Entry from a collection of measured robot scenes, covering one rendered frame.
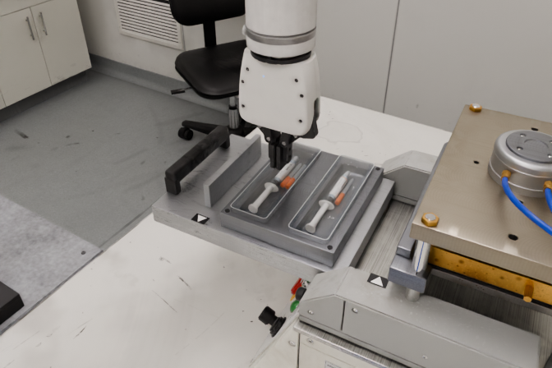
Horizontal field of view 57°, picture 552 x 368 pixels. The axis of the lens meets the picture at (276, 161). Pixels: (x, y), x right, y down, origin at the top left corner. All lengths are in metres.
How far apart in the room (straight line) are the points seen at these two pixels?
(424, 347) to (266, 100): 0.34
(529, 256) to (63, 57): 2.98
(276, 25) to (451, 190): 0.26
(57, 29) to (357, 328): 2.81
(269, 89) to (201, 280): 0.43
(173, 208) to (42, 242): 0.41
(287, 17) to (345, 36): 1.81
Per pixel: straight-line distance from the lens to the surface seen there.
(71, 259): 1.03
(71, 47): 3.29
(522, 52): 2.18
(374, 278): 0.60
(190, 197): 0.76
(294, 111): 0.63
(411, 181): 0.79
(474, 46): 2.21
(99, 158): 2.67
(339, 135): 1.31
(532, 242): 0.53
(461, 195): 0.56
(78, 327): 0.92
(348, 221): 0.67
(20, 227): 1.14
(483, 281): 0.58
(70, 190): 2.50
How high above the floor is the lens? 1.44
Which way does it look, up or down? 35 degrees down
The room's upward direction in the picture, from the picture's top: straight up
